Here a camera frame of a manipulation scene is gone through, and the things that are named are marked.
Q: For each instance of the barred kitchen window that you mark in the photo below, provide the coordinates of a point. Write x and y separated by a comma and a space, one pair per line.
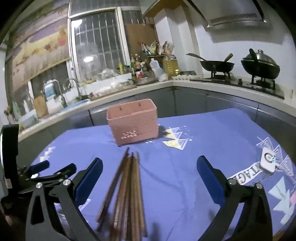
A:
99, 44

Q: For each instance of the brown cardboard sheet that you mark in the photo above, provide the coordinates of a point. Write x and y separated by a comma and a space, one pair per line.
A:
141, 39

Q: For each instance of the curved steel faucet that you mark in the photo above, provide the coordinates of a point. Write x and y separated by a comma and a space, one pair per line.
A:
77, 87

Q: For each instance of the flat wooden cutting board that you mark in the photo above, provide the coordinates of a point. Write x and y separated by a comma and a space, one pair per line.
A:
111, 90

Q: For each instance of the steel range hood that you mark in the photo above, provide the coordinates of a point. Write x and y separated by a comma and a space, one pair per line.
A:
233, 14

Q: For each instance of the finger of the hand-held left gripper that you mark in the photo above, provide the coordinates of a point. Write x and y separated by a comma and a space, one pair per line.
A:
67, 168
41, 166

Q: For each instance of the grey base cabinets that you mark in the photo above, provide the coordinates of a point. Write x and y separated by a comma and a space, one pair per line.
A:
189, 99

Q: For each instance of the white egg tray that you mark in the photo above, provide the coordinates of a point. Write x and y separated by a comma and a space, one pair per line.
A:
185, 77

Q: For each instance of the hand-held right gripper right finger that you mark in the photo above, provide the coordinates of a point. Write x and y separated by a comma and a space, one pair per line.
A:
210, 180

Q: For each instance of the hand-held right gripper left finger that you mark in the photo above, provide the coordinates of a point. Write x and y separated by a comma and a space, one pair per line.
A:
89, 183

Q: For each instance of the rack of seasoning packets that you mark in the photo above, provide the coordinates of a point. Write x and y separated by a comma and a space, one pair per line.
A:
157, 47

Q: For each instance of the light blue plastic bowl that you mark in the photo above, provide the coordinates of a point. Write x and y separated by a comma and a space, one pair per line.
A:
29, 120

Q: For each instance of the black wok with steel lid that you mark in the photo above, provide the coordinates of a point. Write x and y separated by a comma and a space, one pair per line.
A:
260, 66

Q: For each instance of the yellow cooking oil bottle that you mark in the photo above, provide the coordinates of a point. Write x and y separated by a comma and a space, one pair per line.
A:
171, 66

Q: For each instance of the bundle of wooden chopsticks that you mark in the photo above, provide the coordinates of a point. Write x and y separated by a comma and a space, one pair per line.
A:
133, 197

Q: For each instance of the row of condiment bottles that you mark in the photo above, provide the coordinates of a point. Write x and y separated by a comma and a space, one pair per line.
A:
135, 66

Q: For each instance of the blue printed tablecloth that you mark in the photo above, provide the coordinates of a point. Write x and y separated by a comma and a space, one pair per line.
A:
185, 139

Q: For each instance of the black gas stove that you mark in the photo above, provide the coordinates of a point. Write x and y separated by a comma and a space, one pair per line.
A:
242, 84

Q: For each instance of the white plastic jug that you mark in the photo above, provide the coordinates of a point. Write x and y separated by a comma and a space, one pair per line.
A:
155, 70

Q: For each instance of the pink perforated utensil basket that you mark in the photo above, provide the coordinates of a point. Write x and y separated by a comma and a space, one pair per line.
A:
131, 122

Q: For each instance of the steel bowl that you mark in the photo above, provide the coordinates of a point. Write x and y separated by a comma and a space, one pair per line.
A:
145, 81

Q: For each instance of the printed roller blind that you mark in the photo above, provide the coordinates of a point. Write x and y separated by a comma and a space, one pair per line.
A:
39, 51

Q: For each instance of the white kitchen countertop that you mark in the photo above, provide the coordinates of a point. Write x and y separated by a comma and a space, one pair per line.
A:
161, 85

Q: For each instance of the upright wooden chopping board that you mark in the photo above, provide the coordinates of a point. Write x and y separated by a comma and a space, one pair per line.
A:
41, 107

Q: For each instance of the blue water filter bottle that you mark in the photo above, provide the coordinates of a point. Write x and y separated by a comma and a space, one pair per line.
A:
49, 90

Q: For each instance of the tall steel faucet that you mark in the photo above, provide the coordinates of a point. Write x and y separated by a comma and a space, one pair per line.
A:
60, 92

